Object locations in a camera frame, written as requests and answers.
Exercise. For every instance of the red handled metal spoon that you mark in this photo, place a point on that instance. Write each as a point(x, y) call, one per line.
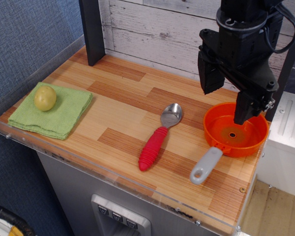
point(171, 116)

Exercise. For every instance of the black right shelf post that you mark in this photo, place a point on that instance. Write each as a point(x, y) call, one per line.
point(282, 81)

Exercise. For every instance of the silver dispenser button panel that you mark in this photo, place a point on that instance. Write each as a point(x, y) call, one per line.
point(116, 220)

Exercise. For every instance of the black left shelf post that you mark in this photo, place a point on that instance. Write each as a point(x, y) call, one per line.
point(92, 27)

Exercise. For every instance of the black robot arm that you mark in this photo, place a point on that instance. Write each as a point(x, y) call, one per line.
point(245, 5)

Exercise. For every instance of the black shelf post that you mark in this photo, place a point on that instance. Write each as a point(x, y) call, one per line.
point(92, 27)
point(282, 81)

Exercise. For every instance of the grey toy cabinet front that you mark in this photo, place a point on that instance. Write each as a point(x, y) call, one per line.
point(74, 189)

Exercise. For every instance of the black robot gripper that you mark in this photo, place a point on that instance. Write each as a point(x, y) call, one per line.
point(239, 52)

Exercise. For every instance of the yellow black object bottom left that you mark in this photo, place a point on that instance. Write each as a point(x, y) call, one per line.
point(13, 225)

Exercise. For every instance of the green folded cloth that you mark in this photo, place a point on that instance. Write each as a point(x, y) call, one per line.
point(56, 122)

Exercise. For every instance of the orange pan with grey handle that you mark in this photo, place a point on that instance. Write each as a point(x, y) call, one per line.
point(228, 138)

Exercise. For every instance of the clear acrylic table guard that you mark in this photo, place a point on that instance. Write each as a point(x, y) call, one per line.
point(128, 100)

